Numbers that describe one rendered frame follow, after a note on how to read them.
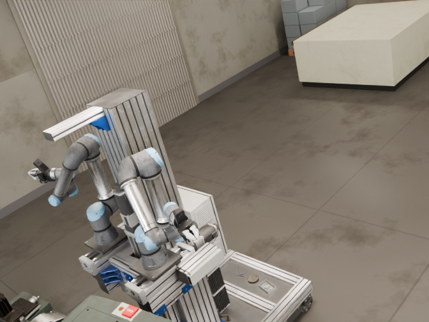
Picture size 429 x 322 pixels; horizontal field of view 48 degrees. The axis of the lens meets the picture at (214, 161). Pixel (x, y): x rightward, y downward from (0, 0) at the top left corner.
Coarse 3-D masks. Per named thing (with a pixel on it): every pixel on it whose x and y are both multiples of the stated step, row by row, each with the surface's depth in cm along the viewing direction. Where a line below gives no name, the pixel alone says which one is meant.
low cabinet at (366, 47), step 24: (336, 24) 791; (360, 24) 756; (384, 24) 723; (408, 24) 694; (312, 48) 745; (336, 48) 716; (360, 48) 690; (384, 48) 665; (408, 48) 696; (312, 72) 767; (336, 72) 737; (360, 72) 709; (384, 72) 683; (408, 72) 709
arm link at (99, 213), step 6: (96, 204) 298; (102, 204) 296; (90, 210) 295; (96, 210) 293; (102, 210) 293; (108, 210) 299; (90, 216) 292; (96, 216) 292; (102, 216) 294; (108, 216) 298; (90, 222) 296; (96, 222) 293; (102, 222) 294; (108, 222) 298; (96, 228) 295; (102, 228) 296
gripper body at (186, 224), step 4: (184, 220) 220; (188, 220) 219; (176, 224) 225; (180, 224) 219; (184, 224) 217; (188, 224) 216; (180, 228) 216; (184, 228) 215; (188, 228) 216; (184, 236) 217; (184, 240) 221; (188, 240) 218
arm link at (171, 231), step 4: (164, 228) 236; (168, 228) 235; (172, 228) 235; (176, 228) 235; (168, 232) 234; (172, 232) 235; (176, 232) 235; (168, 236) 234; (172, 236) 235; (176, 236) 236; (180, 236) 237; (176, 240) 239; (180, 240) 238
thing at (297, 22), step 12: (288, 0) 908; (300, 0) 908; (312, 0) 916; (324, 0) 901; (336, 0) 929; (288, 12) 921; (300, 12) 902; (312, 12) 885; (324, 12) 908; (336, 12) 937; (288, 24) 934; (300, 24) 915; (312, 24) 897; (288, 36) 949
